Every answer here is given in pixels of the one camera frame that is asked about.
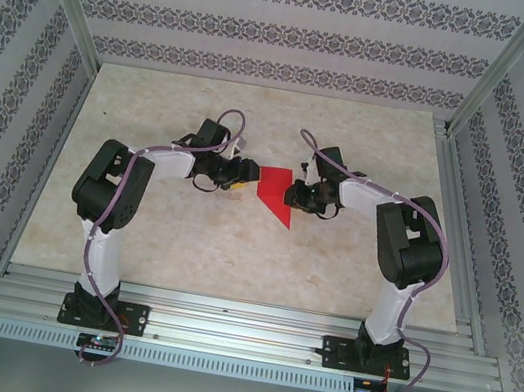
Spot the red paper sheet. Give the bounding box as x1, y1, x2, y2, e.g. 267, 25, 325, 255
249, 162, 304, 233

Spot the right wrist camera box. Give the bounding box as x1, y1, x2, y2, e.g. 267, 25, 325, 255
296, 160, 320, 186

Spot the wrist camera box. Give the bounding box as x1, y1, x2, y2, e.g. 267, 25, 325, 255
225, 133, 252, 160
296, 160, 320, 186

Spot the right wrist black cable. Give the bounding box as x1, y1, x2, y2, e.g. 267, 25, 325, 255
311, 199, 344, 223

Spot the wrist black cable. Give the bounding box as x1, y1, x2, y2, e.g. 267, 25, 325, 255
311, 199, 344, 223
189, 171, 227, 196

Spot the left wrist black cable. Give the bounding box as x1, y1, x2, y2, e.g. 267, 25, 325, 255
189, 171, 227, 196

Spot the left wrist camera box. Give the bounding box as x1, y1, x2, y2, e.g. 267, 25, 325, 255
225, 133, 252, 160

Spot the aluminium mounting rail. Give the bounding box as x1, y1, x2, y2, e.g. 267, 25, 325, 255
0, 255, 514, 392

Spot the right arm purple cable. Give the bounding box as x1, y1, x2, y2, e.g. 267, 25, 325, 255
254, 128, 470, 392

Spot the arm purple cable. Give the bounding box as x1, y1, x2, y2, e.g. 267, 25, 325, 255
65, 87, 252, 388
254, 128, 470, 392

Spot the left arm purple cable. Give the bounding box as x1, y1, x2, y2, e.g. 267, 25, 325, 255
65, 87, 252, 388

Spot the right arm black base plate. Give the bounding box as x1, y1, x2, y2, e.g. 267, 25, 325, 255
317, 333, 416, 383

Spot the aluminium side rail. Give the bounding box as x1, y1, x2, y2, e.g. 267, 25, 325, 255
397, 118, 524, 356
0, 58, 100, 287

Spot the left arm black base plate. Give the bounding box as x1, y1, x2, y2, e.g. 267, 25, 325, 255
56, 290, 153, 339

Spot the slotted grey cable duct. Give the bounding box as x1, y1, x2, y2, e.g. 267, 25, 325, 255
0, 314, 438, 392

